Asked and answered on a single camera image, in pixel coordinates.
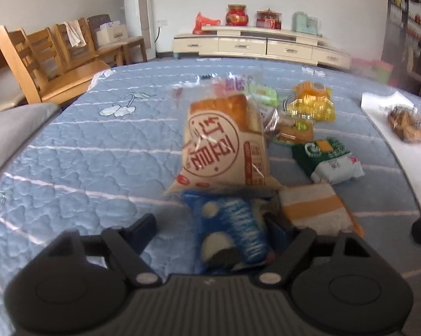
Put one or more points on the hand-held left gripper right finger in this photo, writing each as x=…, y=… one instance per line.
x=271, y=232

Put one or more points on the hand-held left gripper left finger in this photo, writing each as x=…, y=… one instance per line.
x=149, y=227

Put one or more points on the blue snack packet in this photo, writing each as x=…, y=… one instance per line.
x=231, y=224

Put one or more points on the white cardboard tray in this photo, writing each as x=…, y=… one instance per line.
x=389, y=168

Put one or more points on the orange white striped packet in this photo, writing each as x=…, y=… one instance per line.
x=315, y=206

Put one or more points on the green white snack packet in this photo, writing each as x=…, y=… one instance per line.
x=331, y=162

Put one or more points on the small green orange packet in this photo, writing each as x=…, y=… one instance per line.
x=294, y=133

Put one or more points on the bread packet with red print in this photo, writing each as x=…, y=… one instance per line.
x=217, y=140

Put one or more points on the brown pastry packet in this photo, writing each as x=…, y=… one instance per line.
x=408, y=124

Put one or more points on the yellow snack packet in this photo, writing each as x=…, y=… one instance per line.
x=312, y=103

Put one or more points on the light green snack packet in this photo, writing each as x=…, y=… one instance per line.
x=264, y=96

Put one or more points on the pink print clear packet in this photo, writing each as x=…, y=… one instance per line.
x=233, y=84

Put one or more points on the green bucket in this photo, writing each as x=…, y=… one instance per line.
x=382, y=73

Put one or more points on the grey cushion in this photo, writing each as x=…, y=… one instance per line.
x=14, y=129

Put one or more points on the cream tv cabinet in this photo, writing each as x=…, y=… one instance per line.
x=245, y=45

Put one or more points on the white paper bag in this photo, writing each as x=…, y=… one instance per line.
x=112, y=35

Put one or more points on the white towel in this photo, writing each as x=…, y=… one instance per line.
x=75, y=35

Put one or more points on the red plastic bag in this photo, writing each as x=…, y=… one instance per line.
x=203, y=24

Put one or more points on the mint green appliance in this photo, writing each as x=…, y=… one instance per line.
x=305, y=24

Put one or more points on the red gift box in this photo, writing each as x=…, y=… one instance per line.
x=269, y=20

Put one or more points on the dark wooden shelf unit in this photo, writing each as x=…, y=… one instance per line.
x=406, y=17

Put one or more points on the white standing air conditioner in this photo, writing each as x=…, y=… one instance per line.
x=137, y=10

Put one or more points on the red jar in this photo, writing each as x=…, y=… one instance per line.
x=237, y=15

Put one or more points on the white wall socket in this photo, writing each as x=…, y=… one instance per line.
x=163, y=23

